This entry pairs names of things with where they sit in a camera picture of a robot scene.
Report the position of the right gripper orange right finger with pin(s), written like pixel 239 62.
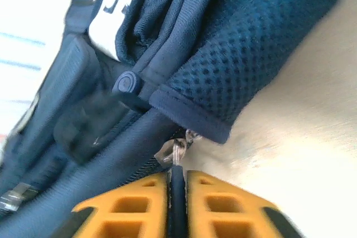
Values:
pixel 223 207

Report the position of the navy blue backpack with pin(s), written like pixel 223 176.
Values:
pixel 223 54

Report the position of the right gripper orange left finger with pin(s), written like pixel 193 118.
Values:
pixel 125 207

